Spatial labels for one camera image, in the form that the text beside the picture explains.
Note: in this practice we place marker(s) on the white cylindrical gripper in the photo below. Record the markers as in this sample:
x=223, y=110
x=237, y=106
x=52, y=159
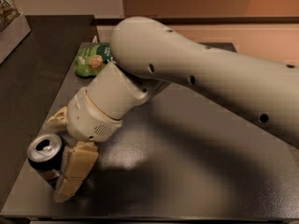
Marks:
x=88, y=119

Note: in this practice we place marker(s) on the black pepsi can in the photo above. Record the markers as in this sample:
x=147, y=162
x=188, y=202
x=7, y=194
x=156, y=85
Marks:
x=45, y=155

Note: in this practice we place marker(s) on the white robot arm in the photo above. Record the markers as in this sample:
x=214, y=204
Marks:
x=147, y=56

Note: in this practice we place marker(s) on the green rice chip bag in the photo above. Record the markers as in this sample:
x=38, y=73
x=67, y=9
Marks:
x=91, y=60

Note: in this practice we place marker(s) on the dark side counter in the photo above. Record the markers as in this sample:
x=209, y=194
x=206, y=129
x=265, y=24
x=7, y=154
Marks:
x=30, y=78

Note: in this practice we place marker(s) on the grey snack tray box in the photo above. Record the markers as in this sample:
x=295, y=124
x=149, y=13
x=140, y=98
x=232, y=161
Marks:
x=14, y=27

